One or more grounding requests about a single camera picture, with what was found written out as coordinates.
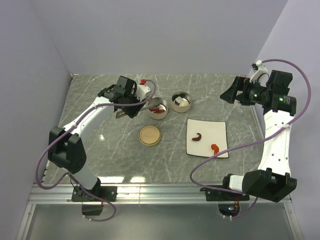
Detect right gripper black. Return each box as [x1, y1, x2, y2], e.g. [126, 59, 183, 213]
[219, 76, 270, 106]

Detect metal serving tongs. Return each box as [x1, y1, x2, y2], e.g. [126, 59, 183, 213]
[115, 98, 161, 119]

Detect red bacon strip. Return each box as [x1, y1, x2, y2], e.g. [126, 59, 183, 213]
[149, 107, 166, 114]

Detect white round bun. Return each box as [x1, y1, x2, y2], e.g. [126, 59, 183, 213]
[179, 99, 190, 107]

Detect sushi roll piece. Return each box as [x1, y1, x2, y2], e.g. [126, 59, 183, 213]
[174, 96, 184, 105]

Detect dark red curved sausage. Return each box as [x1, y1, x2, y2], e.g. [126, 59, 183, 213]
[191, 132, 202, 142]

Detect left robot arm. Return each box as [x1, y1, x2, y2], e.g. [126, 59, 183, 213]
[47, 76, 155, 201]

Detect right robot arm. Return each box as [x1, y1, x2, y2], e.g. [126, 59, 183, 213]
[220, 70, 297, 203]

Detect beige round lunch box lid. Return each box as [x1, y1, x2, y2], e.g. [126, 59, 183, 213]
[139, 125, 162, 146]

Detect steel bowl near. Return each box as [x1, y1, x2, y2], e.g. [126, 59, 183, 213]
[147, 97, 169, 120]

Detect steel bowl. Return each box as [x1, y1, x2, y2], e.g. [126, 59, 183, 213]
[147, 97, 169, 120]
[171, 90, 192, 113]

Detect white square plate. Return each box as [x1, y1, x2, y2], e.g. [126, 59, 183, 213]
[185, 118, 228, 158]

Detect steel bowl far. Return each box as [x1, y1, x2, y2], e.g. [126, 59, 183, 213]
[171, 90, 192, 113]

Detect orange shrimp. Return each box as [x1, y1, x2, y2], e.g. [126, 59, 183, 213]
[211, 144, 220, 155]

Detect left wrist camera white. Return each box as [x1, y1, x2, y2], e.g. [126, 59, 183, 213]
[134, 79, 151, 102]

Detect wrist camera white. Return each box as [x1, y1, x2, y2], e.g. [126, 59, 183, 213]
[134, 79, 151, 102]
[250, 60, 269, 83]

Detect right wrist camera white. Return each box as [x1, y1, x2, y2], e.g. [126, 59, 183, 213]
[250, 60, 269, 83]

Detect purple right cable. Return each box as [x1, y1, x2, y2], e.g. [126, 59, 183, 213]
[189, 58, 312, 221]

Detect purple cable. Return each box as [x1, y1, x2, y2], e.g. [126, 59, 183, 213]
[189, 58, 312, 221]
[36, 79, 157, 223]

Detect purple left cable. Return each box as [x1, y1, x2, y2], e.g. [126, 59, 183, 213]
[36, 79, 157, 223]

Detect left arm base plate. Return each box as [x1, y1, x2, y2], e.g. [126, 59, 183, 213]
[71, 185, 118, 202]

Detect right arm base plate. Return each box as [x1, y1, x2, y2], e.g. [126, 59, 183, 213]
[200, 185, 250, 202]

